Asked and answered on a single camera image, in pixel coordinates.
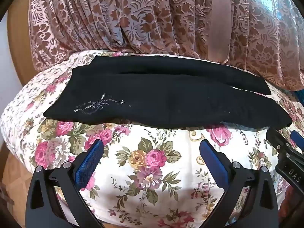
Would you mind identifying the brown floral curtain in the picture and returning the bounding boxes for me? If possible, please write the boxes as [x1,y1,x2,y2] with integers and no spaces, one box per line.
[28,0,304,90]

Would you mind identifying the floral bed sheet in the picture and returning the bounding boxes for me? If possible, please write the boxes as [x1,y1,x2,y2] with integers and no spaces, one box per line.
[0,50,304,228]

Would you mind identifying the black pants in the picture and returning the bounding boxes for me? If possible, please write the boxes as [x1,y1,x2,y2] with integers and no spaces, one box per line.
[44,55,293,128]

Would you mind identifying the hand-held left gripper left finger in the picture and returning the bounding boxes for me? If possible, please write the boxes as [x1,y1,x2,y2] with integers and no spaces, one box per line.
[25,139,105,228]

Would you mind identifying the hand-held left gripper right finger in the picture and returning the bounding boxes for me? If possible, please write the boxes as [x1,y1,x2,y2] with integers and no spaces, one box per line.
[199,139,278,228]

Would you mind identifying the wooden window frame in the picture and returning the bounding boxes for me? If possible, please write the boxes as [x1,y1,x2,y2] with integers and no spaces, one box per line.
[6,12,36,86]

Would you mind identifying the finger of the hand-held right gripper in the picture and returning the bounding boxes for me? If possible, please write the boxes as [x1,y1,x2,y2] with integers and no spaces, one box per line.
[290,131,304,153]
[266,128,289,155]

